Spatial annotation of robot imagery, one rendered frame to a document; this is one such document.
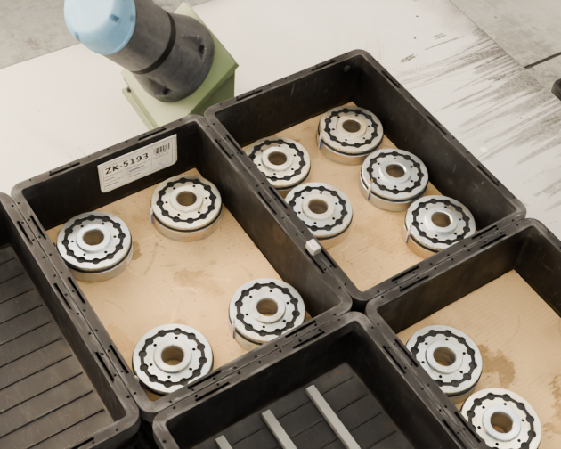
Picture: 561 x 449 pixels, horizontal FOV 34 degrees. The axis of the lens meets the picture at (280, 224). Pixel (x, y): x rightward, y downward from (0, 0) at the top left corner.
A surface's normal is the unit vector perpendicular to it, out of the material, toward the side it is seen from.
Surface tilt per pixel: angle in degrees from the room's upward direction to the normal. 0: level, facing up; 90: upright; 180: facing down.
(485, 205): 90
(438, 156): 90
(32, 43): 0
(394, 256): 0
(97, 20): 44
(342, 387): 0
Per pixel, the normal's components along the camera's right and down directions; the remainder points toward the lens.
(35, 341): 0.07, -0.62
